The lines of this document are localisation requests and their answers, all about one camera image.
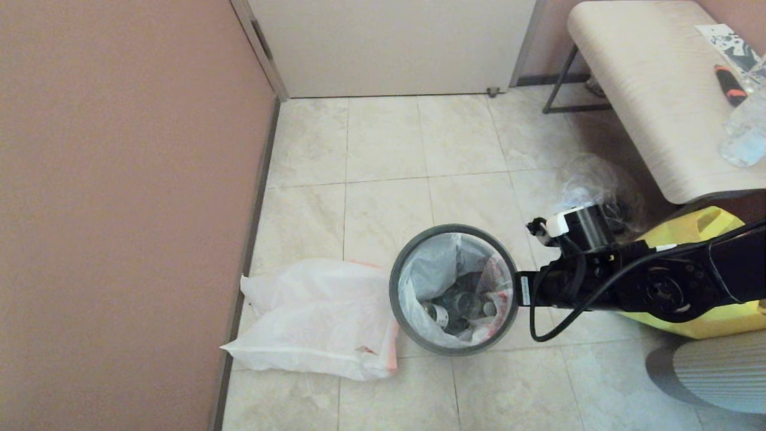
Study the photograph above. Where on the white plastic bag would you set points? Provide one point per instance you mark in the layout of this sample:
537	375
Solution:
323	311

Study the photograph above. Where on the dark wall baseboard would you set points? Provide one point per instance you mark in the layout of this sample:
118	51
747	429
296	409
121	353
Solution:
263	179
538	79

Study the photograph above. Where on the dark bottle white cap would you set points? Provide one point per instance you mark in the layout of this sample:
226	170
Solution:
489	307

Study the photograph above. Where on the clear bag with dark items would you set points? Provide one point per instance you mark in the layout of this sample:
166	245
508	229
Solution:
589	179

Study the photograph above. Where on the right wrist camera unit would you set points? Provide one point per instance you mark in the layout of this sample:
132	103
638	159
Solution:
589	227

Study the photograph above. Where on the grey patterned shoe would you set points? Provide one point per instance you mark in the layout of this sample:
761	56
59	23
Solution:
594	87

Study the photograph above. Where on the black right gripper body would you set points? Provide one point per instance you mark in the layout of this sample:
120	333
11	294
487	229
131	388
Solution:
562	287

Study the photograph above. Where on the black orange tool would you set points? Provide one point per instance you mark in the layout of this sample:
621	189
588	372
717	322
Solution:
730	87

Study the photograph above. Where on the yellow tote bag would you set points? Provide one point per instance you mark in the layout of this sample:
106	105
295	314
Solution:
712	222

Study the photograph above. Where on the grey ribbed robot base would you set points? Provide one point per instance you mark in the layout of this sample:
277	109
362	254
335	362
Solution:
718	371

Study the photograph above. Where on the light wood-grain bench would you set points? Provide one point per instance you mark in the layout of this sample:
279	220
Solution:
646	78

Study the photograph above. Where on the dark bottle white label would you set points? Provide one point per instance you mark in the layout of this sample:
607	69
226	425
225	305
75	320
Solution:
440	312

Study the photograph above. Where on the black white printed paper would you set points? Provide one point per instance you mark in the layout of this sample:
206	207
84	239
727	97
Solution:
724	43

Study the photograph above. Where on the clear plastic bottle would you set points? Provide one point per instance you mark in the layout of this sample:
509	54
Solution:
745	137

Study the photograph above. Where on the used trash bag red print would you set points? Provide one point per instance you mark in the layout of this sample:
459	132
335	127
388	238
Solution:
431	269

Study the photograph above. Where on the black metal bench frame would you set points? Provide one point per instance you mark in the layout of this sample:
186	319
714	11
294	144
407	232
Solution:
574	108

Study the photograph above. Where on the white door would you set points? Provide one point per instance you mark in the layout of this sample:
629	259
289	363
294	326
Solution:
389	48

